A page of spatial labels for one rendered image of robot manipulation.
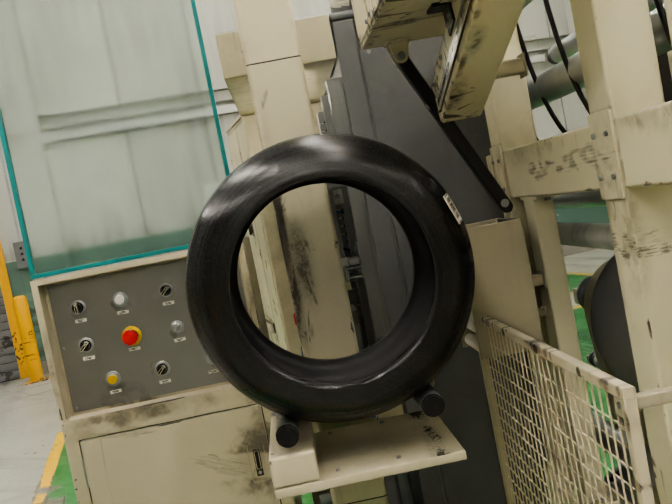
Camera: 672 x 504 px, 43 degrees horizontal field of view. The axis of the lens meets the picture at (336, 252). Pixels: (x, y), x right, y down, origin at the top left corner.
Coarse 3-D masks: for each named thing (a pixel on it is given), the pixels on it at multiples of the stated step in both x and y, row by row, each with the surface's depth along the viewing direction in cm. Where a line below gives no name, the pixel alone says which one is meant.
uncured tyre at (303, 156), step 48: (288, 144) 159; (336, 144) 158; (384, 144) 162; (240, 192) 156; (384, 192) 184; (432, 192) 159; (192, 240) 160; (240, 240) 182; (432, 240) 158; (192, 288) 158; (432, 288) 185; (240, 336) 156; (384, 336) 187; (432, 336) 159; (240, 384) 159; (288, 384) 157; (336, 384) 159; (384, 384) 158
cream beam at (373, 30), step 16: (352, 0) 188; (368, 0) 164; (384, 0) 148; (400, 0) 150; (416, 0) 152; (432, 0) 155; (448, 0) 156; (368, 16) 166; (384, 16) 160; (400, 16) 163; (416, 16) 166; (432, 16) 169; (368, 32) 175; (384, 32) 176; (400, 32) 179; (416, 32) 183; (432, 32) 187; (368, 48) 191
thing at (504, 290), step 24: (480, 240) 190; (504, 240) 190; (480, 264) 190; (504, 264) 190; (528, 264) 191; (480, 288) 190; (504, 288) 191; (528, 288) 191; (480, 312) 191; (504, 312) 191; (528, 312) 191; (480, 336) 191; (504, 336) 191
